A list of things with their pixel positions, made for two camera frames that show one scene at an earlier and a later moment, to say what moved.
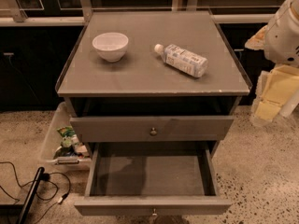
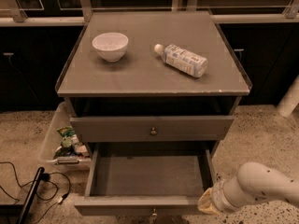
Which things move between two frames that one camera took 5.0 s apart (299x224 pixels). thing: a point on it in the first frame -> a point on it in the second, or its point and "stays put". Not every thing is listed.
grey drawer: x=153 y=178 stays put
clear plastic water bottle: x=183 y=60 stays put
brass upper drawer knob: x=153 y=132 stays put
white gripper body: x=281 y=39 -> x=219 y=194
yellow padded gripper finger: x=258 y=40 -> x=205 y=203
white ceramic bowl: x=111 y=46 stays put
